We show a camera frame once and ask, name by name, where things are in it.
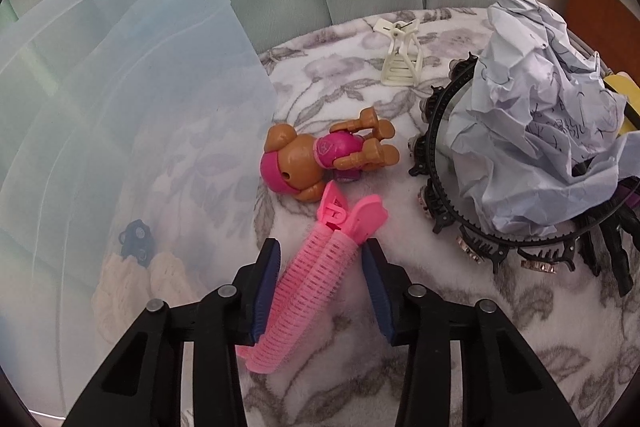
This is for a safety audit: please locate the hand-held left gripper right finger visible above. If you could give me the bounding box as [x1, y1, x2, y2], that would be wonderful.
[361, 238, 583, 427]

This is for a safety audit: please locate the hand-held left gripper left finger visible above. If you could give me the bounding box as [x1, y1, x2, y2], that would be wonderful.
[67, 238, 283, 427]

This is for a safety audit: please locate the pink hair roller clip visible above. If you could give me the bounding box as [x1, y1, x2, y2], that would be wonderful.
[236, 181, 390, 375]

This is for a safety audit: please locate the black rhinestone headband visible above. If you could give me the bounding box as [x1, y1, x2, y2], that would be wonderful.
[407, 52, 640, 275]

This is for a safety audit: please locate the brown toy dog pink outfit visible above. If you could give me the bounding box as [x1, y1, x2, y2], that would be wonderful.
[260, 107, 401, 202]

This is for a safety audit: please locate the white paper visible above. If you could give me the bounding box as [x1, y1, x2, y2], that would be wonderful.
[445, 0, 628, 240]

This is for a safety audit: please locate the clear plastic storage container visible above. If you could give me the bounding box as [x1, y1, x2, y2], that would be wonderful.
[0, 0, 278, 418]

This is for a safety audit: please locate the black toy figure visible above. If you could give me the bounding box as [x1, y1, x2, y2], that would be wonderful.
[570, 162, 640, 298]

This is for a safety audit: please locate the cream knitted item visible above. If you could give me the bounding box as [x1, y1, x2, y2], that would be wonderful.
[92, 252, 193, 343]

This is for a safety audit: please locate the small black object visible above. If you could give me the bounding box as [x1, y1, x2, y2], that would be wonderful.
[119, 219, 151, 265]

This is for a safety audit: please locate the white hair claw clip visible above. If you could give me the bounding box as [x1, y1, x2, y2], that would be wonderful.
[374, 18, 422, 86]

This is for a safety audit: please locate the purple toy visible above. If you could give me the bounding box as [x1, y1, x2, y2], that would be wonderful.
[620, 177, 640, 208]

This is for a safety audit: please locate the yellow object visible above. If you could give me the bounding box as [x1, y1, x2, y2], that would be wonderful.
[602, 72, 640, 138]

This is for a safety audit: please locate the brown wooden board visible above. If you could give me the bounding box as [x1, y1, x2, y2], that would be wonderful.
[567, 0, 640, 75]

